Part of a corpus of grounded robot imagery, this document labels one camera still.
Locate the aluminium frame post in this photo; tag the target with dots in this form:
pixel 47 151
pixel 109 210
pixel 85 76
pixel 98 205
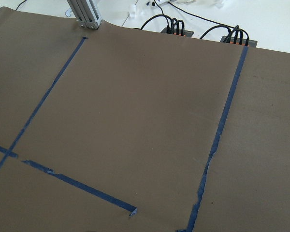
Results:
pixel 86 13

